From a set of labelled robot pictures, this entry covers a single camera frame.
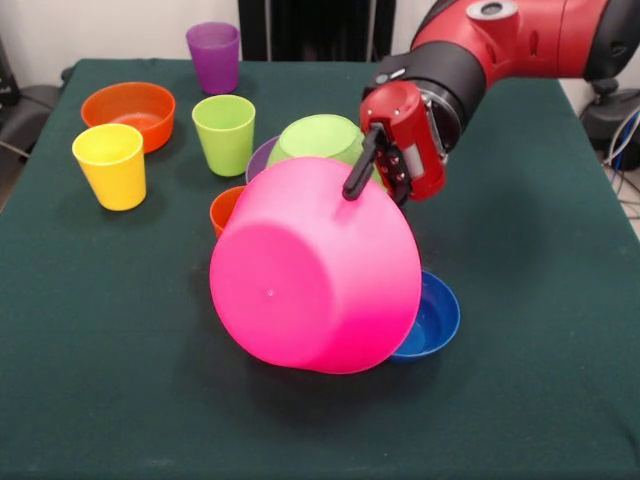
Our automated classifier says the purple cup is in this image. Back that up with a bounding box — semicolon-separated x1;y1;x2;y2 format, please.
185;22;241;95

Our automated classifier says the orange bowl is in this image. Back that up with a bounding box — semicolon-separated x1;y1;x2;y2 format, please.
80;81;177;154

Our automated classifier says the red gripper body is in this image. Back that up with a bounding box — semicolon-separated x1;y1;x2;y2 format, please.
358;80;448;204

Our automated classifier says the tall yellow cup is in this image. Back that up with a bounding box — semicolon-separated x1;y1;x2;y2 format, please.
71;123;148;212

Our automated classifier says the orange cup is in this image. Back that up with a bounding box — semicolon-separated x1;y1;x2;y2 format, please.
209;185;247;239

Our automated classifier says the green cup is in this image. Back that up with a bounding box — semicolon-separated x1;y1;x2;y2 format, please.
191;94;257;178

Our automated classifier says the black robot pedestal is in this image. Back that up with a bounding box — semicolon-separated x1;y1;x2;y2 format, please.
238;0;396;63

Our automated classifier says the dark green tablecloth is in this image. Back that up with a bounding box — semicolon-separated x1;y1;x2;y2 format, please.
0;58;640;480

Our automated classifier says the blue bowl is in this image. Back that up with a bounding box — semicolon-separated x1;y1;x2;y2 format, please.
389;270;462;364

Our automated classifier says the bundle of cables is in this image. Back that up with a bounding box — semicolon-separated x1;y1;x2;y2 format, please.
602;107;640;219

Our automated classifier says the green bowl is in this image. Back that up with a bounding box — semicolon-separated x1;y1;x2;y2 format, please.
265;114;387;192

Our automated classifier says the pink bowl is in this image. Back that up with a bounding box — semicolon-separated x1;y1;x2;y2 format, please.
208;156;424;375

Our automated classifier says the purple bowl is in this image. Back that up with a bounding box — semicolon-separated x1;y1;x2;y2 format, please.
244;135;281;185

